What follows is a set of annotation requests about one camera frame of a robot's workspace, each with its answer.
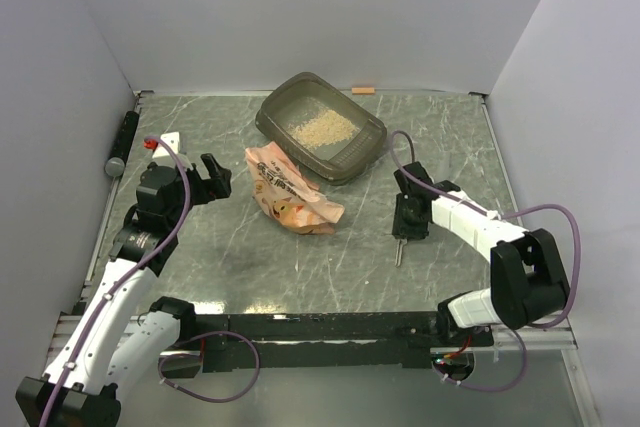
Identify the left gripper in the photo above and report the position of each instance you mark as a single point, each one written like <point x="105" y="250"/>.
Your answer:
<point x="210" y="189"/>

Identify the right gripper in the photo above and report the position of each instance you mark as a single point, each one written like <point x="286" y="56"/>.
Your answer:
<point x="400" y="227"/>

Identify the pink cat litter bag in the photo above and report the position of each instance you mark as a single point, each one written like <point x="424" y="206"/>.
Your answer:
<point x="286" y="196"/>

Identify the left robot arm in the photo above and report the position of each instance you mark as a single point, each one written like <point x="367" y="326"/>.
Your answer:
<point x="88" y="381"/>

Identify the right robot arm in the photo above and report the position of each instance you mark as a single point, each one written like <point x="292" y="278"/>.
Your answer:
<point x="527" y="279"/>

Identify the grey plastic litter box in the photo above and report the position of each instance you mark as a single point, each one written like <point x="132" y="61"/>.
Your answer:
<point x="300" y="99"/>

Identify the clean litter granules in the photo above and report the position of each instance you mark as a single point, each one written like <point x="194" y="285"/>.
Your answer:
<point x="325" y="129"/>

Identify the black cylinder with grey cap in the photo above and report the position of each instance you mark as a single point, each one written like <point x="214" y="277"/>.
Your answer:
<point x="121" y="147"/>

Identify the small orange block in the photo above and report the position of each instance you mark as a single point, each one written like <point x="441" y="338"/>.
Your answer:
<point x="363" y="90"/>

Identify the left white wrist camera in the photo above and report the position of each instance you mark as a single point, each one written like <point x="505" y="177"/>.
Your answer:
<point x="171" y="142"/>

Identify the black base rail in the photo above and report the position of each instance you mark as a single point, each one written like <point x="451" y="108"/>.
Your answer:
<point x="235" y="341"/>

